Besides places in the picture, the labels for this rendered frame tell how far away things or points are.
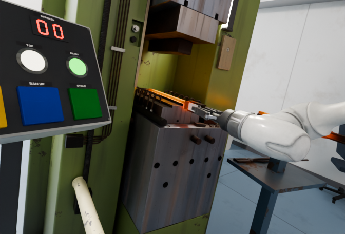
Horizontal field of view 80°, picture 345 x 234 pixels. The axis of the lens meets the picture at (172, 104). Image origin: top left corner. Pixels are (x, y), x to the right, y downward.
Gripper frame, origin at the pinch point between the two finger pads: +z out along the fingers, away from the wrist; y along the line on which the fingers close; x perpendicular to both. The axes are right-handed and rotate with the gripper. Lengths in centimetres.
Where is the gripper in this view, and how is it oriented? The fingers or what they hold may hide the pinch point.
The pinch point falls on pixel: (195, 108)
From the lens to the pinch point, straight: 83.7
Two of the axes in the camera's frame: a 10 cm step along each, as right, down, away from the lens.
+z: -5.4, -2.3, 8.1
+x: 1.8, -9.7, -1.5
